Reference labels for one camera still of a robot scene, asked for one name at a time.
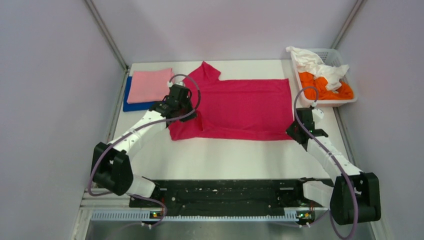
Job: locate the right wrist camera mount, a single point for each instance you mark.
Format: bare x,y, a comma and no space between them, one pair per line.
317,113

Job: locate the folded pink t shirt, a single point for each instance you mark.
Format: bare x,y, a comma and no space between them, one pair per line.
149,86

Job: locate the aluminium frame rail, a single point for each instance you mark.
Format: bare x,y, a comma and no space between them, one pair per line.
148,211

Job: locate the crumpled orange t shirt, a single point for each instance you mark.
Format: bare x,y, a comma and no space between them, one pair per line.
344,92

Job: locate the crumpled white t shirt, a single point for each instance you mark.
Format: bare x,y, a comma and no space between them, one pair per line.
324,63

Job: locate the magenta t shirt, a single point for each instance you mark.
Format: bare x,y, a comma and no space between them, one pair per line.
236,109

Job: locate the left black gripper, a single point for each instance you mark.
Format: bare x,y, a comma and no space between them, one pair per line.
188,101

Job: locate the folded blue t shirt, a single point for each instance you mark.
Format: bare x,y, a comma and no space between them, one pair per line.
130,106

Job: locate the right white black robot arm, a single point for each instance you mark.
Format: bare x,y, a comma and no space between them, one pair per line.
354,192

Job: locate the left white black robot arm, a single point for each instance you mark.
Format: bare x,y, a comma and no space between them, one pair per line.
112,162

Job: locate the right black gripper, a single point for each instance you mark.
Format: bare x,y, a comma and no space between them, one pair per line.
289,131

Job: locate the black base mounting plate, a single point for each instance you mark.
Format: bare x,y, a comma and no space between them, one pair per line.
230,198

